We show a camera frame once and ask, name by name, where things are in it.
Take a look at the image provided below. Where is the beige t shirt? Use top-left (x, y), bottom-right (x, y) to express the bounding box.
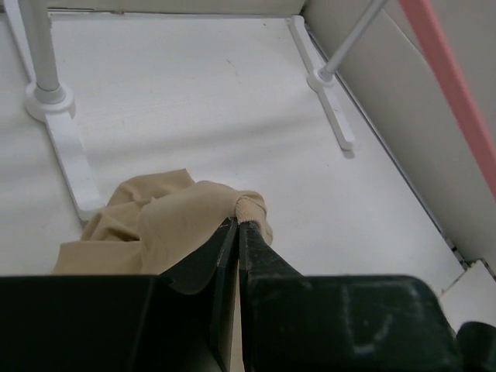
top-left (52, 169), bottom-right (273, 275)

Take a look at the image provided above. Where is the pink clothes hanger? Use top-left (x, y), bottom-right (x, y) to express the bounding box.
top-left (399, 0), bottom-right (495, 195)

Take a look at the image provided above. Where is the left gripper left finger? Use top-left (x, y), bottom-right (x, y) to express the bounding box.
top-left (160, 218), bottom-right (237, 371)

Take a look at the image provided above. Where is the white metal clothes rack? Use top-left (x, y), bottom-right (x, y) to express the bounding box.
top-left (3, 1), bottom-right (385, 222)

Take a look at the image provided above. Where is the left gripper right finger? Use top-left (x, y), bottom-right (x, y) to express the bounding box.
top-left (239, 222), bottom-right (305, 371)

